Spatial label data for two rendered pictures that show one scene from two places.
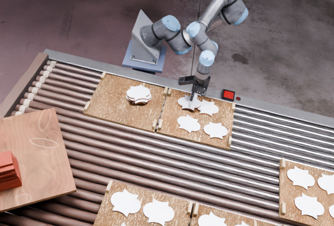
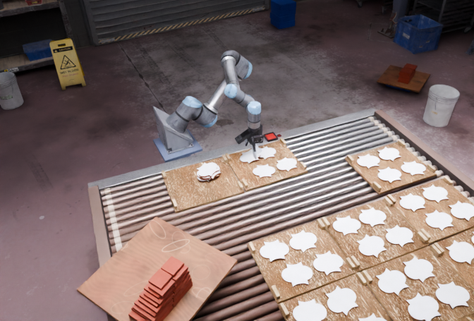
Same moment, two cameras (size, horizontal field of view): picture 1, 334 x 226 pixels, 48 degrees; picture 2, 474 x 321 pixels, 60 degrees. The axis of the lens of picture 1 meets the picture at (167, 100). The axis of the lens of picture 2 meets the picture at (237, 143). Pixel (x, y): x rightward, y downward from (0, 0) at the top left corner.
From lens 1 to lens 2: 0.85 m
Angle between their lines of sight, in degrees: 21
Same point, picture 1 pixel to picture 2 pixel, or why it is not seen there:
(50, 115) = (159, 223)
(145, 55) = (180, 142)
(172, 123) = (252, 178)
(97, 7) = (60, 144)
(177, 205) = (310, 228)
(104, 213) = (266, 268)
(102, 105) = (185, 197)
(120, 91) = (188, 178)
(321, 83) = (298, 108)
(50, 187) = (216, 271)
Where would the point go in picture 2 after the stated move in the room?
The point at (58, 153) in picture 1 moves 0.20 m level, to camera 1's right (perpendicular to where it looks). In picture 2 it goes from (196, 245) to (234, 229)
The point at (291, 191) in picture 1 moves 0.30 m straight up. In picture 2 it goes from (371, 173) to (380, 132)
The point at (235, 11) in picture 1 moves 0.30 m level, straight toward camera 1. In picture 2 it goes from (242, 66) to (258, 87)
